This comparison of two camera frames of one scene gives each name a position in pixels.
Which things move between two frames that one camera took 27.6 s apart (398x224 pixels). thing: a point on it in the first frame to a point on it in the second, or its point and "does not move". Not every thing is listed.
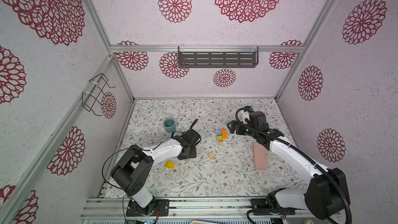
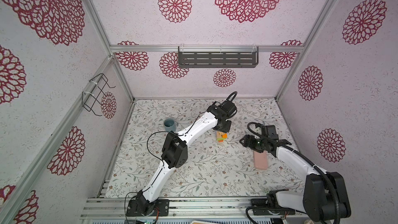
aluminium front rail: x=119 y=207 does not move
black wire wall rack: x=89 y=99 does not move
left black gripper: x=193 y=154 to x=227 y=128
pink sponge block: x=260 y=156 does not move
